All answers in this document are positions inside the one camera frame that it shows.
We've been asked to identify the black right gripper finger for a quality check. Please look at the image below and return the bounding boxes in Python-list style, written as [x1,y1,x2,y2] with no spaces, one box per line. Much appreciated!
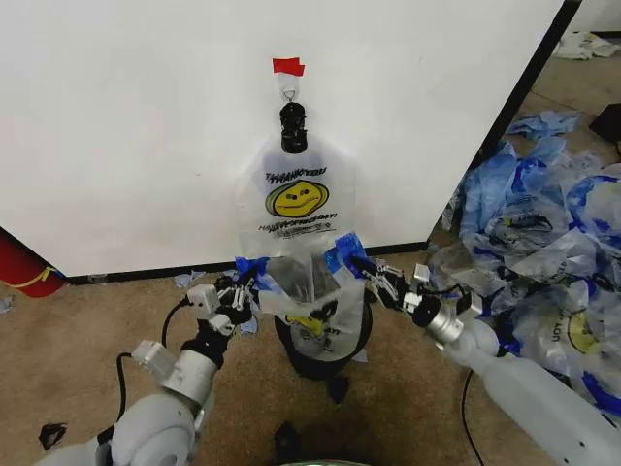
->
[363,274,404,312]
[349,256,402,288]

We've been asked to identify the clear smiley print garbage bag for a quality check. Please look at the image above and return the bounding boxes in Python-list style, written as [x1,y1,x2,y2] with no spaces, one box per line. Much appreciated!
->
[234,138,369,312]

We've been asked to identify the red tape piece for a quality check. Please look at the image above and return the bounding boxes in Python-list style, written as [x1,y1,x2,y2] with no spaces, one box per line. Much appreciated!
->
[272,56,308,79]

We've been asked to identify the clear printed bag lining bin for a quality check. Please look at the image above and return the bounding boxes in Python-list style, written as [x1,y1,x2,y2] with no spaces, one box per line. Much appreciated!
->
[271,279,373,364]

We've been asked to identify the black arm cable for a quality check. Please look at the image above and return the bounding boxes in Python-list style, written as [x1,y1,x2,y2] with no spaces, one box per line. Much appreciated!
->
[114,351,142,431]
[459,368,486,466]

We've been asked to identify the blue tape on bag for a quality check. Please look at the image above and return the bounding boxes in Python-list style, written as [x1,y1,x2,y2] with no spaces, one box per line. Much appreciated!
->
[323,231,369,274]
[234,254,272,288]

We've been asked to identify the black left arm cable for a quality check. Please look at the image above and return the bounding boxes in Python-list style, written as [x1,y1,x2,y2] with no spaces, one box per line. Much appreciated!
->
[114,351,142,431]

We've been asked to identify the crumpled clear smiley bag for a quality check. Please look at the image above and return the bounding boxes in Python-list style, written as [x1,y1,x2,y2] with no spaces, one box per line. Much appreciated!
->
[508,279,621,389]

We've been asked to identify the black round trash bin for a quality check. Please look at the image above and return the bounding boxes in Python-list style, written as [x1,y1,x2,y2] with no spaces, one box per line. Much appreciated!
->
[273,290,376,381]

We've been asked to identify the red object with yellow mark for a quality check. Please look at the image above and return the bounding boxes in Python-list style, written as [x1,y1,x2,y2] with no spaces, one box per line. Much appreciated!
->
[0,226,67,299]

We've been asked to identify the black scrap on floor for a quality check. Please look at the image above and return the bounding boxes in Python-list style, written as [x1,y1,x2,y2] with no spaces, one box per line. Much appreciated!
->
[274,420,302,462]
[38,421,68,450]
[327,376,351,405]

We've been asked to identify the dark flat object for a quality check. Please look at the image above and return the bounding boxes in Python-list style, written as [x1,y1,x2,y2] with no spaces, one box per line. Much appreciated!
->
[588,100,621,159]

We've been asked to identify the white robot front shell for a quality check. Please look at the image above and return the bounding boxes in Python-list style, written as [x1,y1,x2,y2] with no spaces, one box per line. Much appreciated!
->
[269,454,363,466]

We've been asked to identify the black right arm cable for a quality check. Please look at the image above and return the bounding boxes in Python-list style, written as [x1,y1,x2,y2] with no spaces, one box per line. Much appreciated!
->
[459,368,486,466]

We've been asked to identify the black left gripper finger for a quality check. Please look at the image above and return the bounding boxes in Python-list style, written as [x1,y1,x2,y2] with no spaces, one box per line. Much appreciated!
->
[235,286,262,318]
[225,267,258,295]

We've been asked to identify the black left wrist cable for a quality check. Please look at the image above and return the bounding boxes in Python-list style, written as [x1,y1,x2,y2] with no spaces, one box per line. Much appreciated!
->
[161,296,191,350]

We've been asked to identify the black bag clip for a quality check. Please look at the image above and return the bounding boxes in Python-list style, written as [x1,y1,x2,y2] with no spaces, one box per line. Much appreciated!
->
[278,102,309,153]

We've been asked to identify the crumpled blue plastic bag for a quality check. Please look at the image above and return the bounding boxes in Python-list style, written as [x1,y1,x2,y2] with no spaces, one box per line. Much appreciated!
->
[504,110,581,145]
[458,141,569,239]

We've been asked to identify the crumpled clear printed bag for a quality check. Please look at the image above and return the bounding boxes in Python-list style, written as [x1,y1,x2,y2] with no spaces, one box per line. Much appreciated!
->
[565,162,621,292]
[473,183,601,292]

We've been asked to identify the crumpled white bags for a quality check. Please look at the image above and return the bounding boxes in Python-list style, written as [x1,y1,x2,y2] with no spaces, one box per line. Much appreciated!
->
[552,29,620,62]

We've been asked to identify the clear wall hook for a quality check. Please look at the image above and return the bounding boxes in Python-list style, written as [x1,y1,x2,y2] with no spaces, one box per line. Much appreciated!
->
[279,72,303,104]

